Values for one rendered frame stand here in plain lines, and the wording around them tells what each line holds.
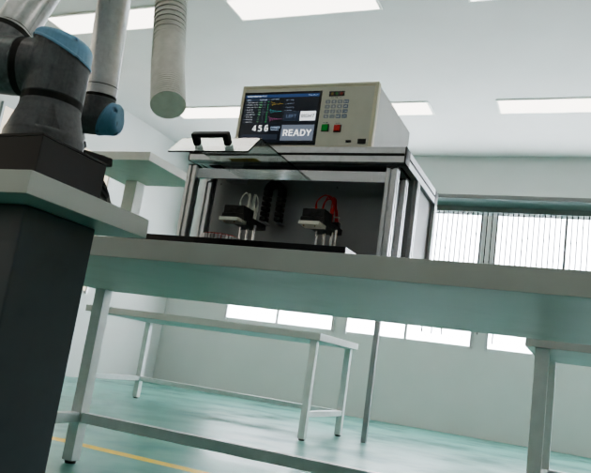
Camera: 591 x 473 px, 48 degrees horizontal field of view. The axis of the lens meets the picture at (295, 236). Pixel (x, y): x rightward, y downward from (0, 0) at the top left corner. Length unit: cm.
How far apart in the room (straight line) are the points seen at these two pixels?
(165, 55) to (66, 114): 196
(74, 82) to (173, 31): 204
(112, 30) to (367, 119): 73
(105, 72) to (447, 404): 690
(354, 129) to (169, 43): 159
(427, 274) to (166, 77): 206
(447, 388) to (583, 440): 150
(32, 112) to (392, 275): 75
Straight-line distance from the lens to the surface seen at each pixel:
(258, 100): 208
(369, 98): 195
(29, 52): 140
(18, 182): 116
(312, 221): 176
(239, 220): 186
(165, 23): 342
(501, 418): 800
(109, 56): 163
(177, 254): 158
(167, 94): 310
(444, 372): 810
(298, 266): 143
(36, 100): 136
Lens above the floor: 51
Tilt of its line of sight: 11 degrees up
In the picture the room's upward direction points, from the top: 8 degrees clockwise
